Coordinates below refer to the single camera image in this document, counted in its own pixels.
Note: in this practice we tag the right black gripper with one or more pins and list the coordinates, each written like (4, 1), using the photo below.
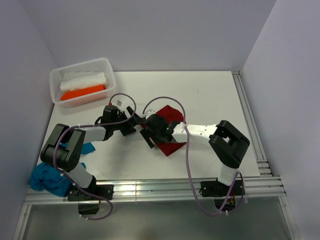
(147, 133)

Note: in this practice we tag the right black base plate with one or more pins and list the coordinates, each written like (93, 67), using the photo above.
(213, 188)

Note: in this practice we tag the dark red t shirt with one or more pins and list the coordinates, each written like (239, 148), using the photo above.
(173, 117)

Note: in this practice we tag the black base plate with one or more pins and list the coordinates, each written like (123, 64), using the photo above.
(213, 188)
(98, 192)

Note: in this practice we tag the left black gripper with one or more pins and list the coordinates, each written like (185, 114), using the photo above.
(135, 120)

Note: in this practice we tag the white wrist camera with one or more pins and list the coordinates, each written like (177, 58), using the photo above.
(117, 103)
(148, 112)

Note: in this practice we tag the right side aluminium rail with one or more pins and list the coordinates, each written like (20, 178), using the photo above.
(260, 155)

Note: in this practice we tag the white plastic basket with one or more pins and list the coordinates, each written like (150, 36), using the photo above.
(59, 75)

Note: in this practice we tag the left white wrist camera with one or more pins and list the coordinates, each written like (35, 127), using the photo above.
(117, 103)

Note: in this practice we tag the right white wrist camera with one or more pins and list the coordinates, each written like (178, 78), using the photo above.
(148, 112)

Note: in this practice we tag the teal blue t shirt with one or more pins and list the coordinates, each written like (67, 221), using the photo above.
(46, 177)

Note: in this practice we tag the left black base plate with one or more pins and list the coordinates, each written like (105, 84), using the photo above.
(98, 192)

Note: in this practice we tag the rolled orange t shirt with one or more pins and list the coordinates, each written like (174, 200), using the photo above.
(71, 94)

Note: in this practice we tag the rolled white t shirt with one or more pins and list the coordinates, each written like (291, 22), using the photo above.
(84, 82)

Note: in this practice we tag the front aluminium rail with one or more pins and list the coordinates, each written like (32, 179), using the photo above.
(160, 190)

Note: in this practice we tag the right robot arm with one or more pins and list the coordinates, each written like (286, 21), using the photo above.
(227, 142)

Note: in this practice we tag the aluminium rail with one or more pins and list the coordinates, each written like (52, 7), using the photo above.
(260, 155)
(160, 190)

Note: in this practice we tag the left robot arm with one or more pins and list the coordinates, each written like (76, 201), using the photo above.
(62, 150)

